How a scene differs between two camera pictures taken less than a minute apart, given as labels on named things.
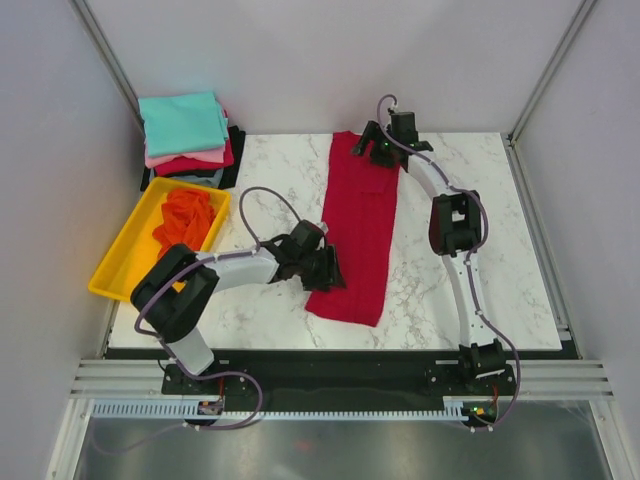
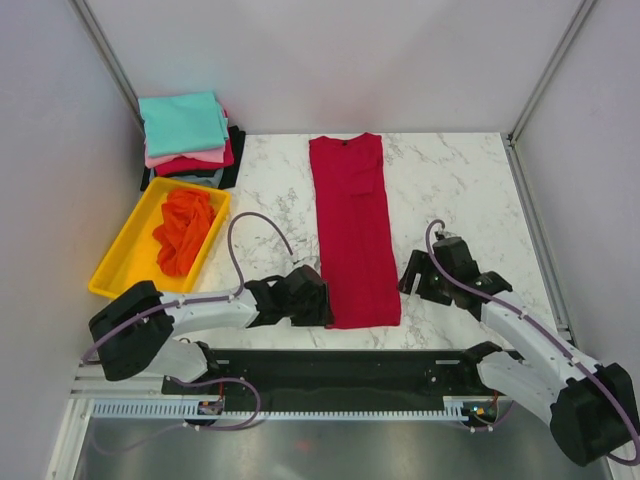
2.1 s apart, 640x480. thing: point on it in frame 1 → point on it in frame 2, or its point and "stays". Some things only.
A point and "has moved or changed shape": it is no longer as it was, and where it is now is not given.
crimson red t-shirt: (360, 213) has moved or changed shape
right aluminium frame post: (511, 137) stays
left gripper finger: (334, 277) → (329, 320)
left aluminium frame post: (109, 57) stays
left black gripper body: (320, 268) → (314, 304)
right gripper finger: (368, 135) → (417, 265)
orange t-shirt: (187, 215) stays
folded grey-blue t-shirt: (209, 181) stays
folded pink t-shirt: (214, 156) stays
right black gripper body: (375, 148) → (420, 279)
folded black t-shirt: (229, 173) stays
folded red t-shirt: (183, 163) stays
